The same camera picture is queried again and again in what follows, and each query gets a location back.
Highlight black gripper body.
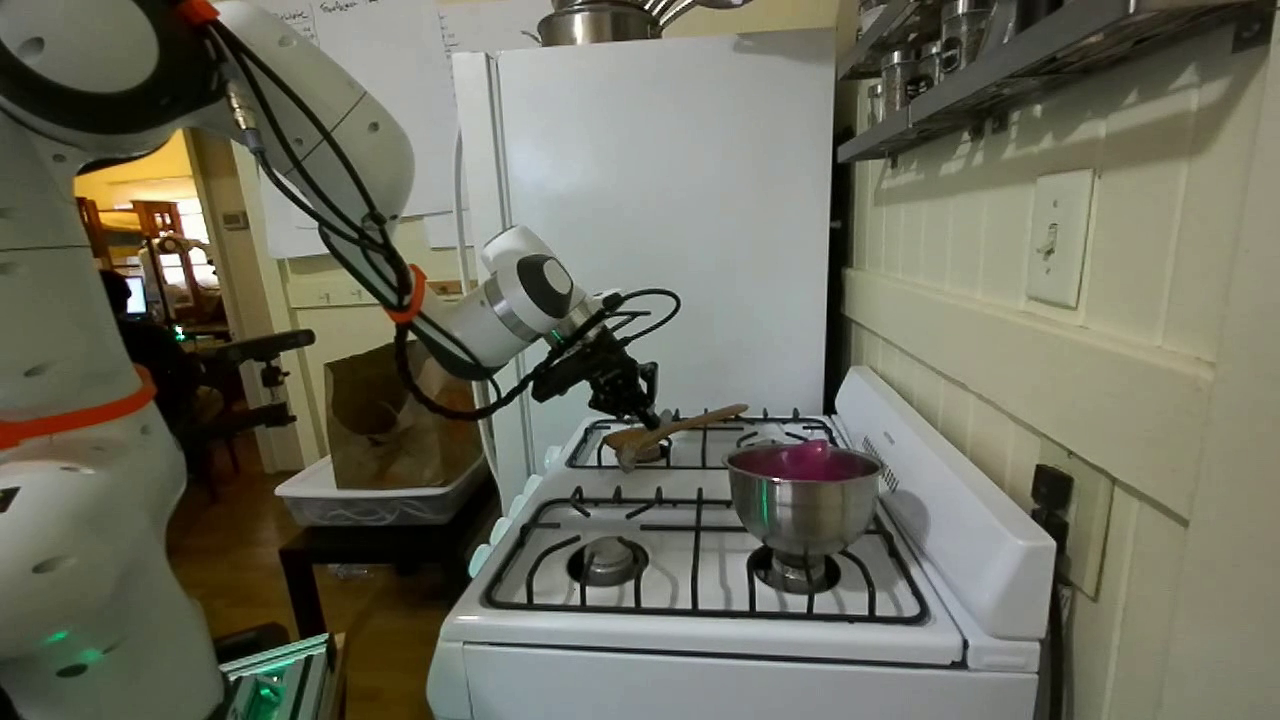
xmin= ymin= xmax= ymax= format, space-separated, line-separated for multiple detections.
xmin=585 ymin=324 xmax=660 ymax=403

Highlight wooden spoon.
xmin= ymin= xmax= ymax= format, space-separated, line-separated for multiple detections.
xmin=602 ymin=401 xmax=754 ymax=472

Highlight black stove grate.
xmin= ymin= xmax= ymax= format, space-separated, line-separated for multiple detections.
xmin=475 ymin=481 xmax=934 ymax=629
xmin=563 ymin=403 xmax=850 ymax=472

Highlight steel bowl pink inside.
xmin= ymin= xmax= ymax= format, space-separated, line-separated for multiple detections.
xmin=723 ymin=441 xmax=887 ymax=560

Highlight white gas stove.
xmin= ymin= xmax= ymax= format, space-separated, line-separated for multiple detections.
xmin=426 ymin=364 xmax=1062 ymax=720

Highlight round gas burner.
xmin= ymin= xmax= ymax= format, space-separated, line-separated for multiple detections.
xmin=563 ymin=532 xmax=652 ymax=591
xmin=744 ymin=540 xmax=853 ymax=595

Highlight white refrigerator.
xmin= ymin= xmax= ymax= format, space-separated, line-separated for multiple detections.
xmin=450 ymin=32 xmax=836 ymax=505

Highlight brown paper bag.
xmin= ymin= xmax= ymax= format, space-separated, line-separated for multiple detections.
xmin=321 ymin=337 xmax=488 ymax=494

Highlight white plastic tray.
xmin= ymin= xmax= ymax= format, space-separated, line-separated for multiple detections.
xmin=274 ymin=454 xmax=501 ymax=532

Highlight cream cabinet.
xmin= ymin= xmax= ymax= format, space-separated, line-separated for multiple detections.
xmin=275 ymin=253 xmax=471 ymax=472

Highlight black side table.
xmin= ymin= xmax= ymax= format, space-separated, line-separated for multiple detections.
xmin=275 ymin=505 xmax=504 ymax=640

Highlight steel pot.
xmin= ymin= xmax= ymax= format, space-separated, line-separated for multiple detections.
xmin=533 ymin=0 xmax=663 ymax=53

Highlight glass spice jar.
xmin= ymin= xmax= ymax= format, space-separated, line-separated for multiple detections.
xmin=876 ymin=36 xmax=937 ymax=115
xmin=937 ymin=0 xmax=996 ymax=64
xmin=853 ymin=75 xmax=887 ymax=137

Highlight metal whisk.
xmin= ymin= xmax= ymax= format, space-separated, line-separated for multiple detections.
xmin=636 ymin=0 xmax=754 ymax=36

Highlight metal box with green light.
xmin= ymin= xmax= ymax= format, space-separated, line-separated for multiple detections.
xmin=216 ymin=631 xmax=337 ymax=720

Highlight wooden bookshelf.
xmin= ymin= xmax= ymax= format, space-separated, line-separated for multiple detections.
xmin=72 ymin=195 xmax=205 ymax=337

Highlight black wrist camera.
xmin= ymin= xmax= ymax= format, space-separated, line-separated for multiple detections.
xmin=529 ymin=347 xmax=602 ymax=407

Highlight orange cable strap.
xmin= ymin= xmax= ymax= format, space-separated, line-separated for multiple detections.
xmin=389 ymin=261 xmax=433 ymax=332

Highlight black cable bundle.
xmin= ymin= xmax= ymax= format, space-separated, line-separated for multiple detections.
xmin=197 ymin=16 xmax=690 ymax=423

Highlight black camera on stand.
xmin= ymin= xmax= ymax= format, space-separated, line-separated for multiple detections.
xmin=184 ymin=328 xmax=321 ymax=445

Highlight white wall board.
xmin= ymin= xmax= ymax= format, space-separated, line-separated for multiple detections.
xmin=252 ymin=0 xmax=465 ymax=266

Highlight white light switch plate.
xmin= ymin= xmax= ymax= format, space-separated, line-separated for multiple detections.
xmin=1020 ymin=170 xmax=1097 ymax=311

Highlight wall outlet with black plug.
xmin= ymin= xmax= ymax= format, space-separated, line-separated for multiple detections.
xmin=1030 ymin=460 xmax=1112 ymax=600

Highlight grey wall spice rack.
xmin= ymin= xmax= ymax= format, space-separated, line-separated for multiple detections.
xmin=836 ymin=0 xmax=1278 ymax=170

